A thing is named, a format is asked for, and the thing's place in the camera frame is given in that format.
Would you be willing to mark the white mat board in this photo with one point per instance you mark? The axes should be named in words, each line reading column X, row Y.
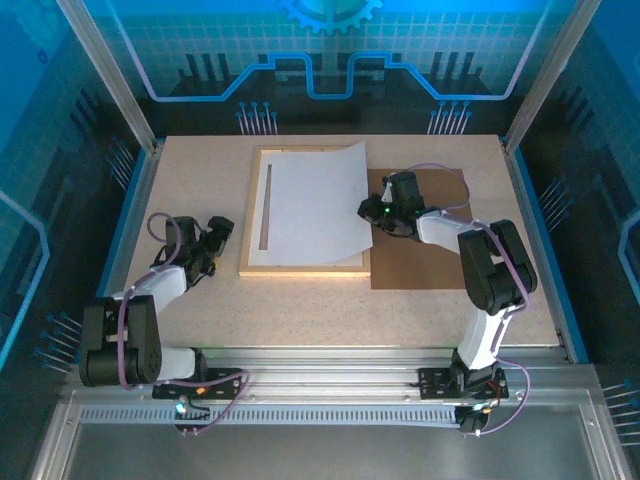
column 255, row 210

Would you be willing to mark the aluminium cross rail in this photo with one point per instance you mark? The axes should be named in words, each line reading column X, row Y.
column 325, row 372

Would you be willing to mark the light wooden picture frame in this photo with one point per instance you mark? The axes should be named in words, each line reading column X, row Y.
column 300, row 271

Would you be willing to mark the brown backing board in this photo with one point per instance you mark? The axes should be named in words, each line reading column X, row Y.
column 420, row 265

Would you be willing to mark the black controller module with LED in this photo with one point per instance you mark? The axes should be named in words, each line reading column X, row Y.
column 475, row 420
column 185, row 407

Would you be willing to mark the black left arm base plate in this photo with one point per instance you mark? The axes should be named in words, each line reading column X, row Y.
column 162, row 387

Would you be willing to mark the grey metal tray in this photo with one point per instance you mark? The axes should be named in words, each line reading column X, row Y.
column 325, row 450

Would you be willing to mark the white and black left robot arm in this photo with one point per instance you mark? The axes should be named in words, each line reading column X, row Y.
column 165, row 285

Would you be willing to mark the aluminium corner post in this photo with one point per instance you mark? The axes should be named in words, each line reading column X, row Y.
column 550, row 75
column 107, row 75

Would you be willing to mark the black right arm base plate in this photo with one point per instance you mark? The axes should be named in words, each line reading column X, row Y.
column 430, row 385

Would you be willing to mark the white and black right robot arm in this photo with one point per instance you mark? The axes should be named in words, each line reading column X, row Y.
column 440, row 230

